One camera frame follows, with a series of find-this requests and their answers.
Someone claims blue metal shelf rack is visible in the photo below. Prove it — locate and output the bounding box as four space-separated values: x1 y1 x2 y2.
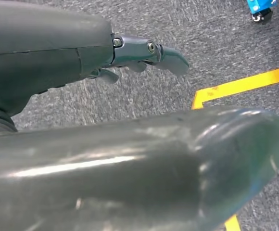
247 0 278 25

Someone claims grey robot left leg shell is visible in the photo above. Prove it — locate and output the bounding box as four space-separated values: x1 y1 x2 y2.
0 106 279 231

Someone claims yellow floor tape marking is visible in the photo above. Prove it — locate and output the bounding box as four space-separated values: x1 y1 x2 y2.
191 64 279 231

